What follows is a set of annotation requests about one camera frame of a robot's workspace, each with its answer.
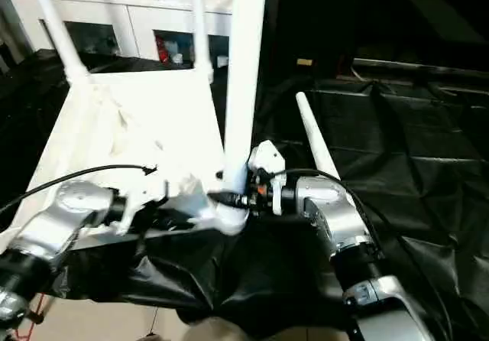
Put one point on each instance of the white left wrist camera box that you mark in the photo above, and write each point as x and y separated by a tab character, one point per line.
141	196

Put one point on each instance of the white plastic table leg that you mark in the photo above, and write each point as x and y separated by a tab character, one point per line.
244	73
200	27
57	27
315	131

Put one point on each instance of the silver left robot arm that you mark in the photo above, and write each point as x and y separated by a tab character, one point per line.
53	226

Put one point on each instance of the dark low shelf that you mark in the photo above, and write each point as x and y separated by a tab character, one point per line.
420	67

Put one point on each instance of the black work mat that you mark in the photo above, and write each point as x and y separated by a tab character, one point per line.
405	173

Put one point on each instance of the red bottle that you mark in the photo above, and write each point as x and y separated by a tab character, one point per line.
162	49

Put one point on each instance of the small tan label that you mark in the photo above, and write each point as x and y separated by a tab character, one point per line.
304	62

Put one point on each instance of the white cabinet with glass doors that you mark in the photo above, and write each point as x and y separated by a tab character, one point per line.
122	1

